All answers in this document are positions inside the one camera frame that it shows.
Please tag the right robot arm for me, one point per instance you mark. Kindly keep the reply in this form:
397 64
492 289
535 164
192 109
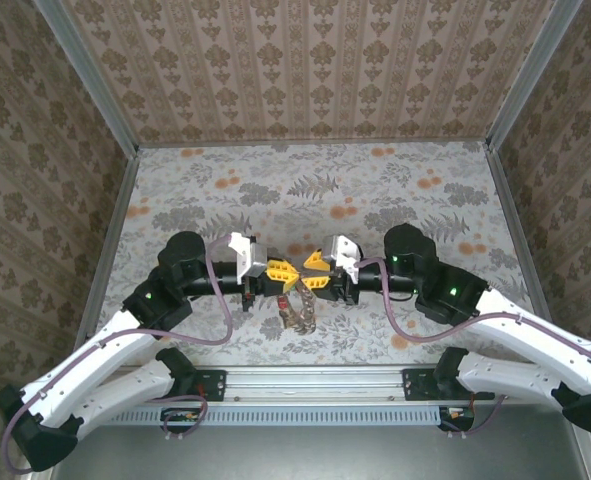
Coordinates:
525 330

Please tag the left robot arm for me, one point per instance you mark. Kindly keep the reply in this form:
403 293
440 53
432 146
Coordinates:
100 360

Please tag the floral tablecloth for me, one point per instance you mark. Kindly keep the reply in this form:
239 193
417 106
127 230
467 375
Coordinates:
315 200

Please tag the grey metal panel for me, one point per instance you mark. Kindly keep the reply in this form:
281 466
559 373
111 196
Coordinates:
315 452

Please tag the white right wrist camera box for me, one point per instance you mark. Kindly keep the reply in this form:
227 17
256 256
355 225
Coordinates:
342 255

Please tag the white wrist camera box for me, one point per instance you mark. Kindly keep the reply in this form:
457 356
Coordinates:
250 257
342 255

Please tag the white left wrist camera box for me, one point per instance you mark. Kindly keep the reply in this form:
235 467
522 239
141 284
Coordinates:
250 257

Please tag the aluminium table side rail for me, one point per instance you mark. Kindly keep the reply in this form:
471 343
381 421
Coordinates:
512 215
117 215

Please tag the aluminium mounting rail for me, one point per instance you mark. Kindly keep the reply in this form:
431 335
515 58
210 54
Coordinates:
315 382

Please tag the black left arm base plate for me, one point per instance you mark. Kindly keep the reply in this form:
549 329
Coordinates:
215 385

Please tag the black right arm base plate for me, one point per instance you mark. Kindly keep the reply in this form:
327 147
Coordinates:
417 385

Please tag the aluminium frame post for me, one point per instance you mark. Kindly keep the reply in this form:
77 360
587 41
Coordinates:
535 75
87 75

